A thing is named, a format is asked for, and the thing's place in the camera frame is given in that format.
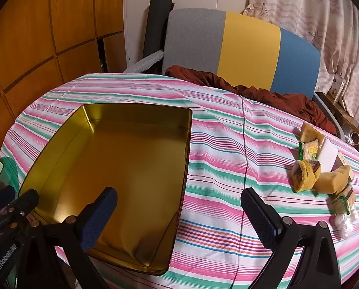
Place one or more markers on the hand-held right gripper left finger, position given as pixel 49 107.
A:
pixel 98 216

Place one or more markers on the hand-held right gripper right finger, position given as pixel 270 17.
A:
pixel 260 219

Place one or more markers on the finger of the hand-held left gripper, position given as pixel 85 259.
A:
pixel 0 200
pixel 24 206

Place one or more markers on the gold metal tin box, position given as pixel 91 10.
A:
pixel 131 162

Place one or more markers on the dark maroon small packet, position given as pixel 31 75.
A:
pixel 316 166

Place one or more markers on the large yellow sponge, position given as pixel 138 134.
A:
pixel 331 182

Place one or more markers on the pink green striped tablecloth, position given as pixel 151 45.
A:
pixel 227 162

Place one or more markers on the green yellow snack packet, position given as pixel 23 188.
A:
pixel 311 151

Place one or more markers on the white foam sponge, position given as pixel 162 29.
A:
pixel 328 156

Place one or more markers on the purple foil packet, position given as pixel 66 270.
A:
pixel 337 165

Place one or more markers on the cream cardboard box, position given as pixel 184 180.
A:
pixel 345 160

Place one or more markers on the rust brown cloth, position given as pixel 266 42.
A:
pixel 276 99

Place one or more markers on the wooden side desk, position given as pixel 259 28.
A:
pixel 345 114

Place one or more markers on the small white carton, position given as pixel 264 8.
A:
pixel 337 87

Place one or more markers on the white padded bar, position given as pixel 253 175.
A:
pixel 145 61

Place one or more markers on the wooden wardrobe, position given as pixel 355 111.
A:
pixel 47 42

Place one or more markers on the grey yellow blue chair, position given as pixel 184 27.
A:
pixel 245 42

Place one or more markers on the black rolled mat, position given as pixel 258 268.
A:
pixel 155 27

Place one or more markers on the starfish print curtain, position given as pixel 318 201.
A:
pixel 318 9

